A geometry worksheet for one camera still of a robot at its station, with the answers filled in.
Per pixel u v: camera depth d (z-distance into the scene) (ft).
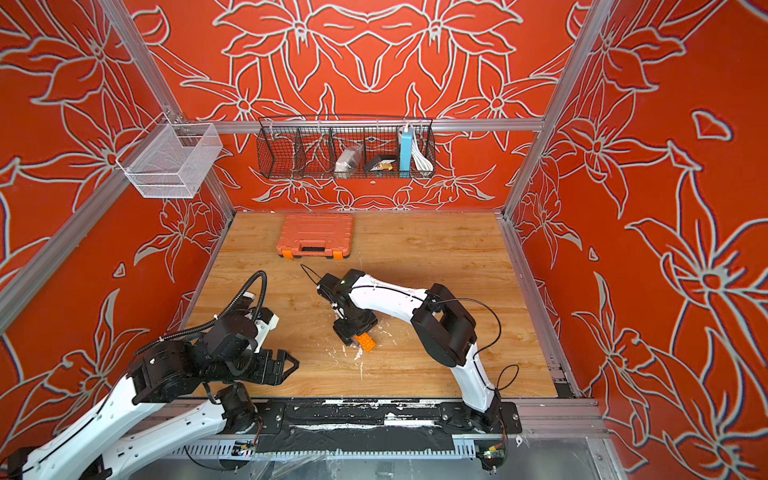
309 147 3.30
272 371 1.89
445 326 1.63
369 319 2.40
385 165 2.92
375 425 2.39
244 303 3.03
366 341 2.61
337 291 2.11
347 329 2.44
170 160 3.02
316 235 3.49
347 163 2.97
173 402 1.50
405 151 2.83
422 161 2.98
